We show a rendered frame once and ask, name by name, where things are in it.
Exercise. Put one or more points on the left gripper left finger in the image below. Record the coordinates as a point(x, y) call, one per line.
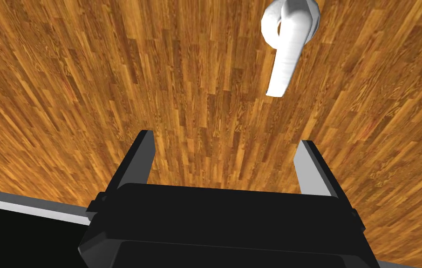
point(136, 163)

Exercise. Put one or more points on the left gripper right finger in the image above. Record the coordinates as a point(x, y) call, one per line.
point(313, 173)

